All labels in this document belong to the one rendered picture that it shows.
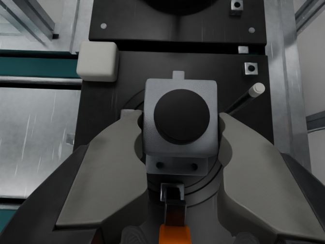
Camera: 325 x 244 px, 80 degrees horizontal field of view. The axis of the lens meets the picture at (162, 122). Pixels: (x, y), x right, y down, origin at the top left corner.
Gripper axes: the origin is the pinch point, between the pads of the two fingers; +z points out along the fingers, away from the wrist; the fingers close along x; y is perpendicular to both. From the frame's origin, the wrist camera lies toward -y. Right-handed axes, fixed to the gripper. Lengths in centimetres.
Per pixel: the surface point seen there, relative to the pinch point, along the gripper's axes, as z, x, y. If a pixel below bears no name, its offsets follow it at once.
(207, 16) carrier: 19.5, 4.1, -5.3
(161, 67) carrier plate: 14.3, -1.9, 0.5
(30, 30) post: 16.3, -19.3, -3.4
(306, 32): 32.1, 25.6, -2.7
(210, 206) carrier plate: 3.4, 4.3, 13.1
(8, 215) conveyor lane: 3.2, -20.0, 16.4
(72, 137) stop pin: 8.3, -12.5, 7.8
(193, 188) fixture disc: 3.3, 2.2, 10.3
